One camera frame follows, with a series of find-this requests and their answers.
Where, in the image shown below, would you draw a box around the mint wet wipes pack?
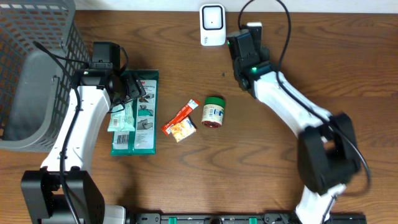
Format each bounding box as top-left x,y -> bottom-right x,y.
108,102 -> 135,132

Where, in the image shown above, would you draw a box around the green lid jar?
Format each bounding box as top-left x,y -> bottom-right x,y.
201,96 -> 225,128

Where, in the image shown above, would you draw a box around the grey plastic mesh basket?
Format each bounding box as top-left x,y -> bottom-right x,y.
1,0 -> 90,152

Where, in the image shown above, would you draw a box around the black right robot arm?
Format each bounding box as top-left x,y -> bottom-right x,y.
226,24 -> 361,223

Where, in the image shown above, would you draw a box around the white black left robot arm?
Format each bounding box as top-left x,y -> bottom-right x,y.
21,42 -> 145,224

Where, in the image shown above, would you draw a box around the green white gloves package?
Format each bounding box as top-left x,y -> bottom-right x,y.
111,70 -> 159,156

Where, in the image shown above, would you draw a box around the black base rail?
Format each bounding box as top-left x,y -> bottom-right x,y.
133,212 -> 368,224

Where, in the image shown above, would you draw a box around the white slim box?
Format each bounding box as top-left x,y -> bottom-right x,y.
246,22 -> 262,27

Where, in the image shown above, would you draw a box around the red stick sachet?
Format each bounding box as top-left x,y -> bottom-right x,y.
161,99 -> 200,136

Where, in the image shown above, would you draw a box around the orange tissue pack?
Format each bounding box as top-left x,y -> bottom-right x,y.
170,117 -> 197,142

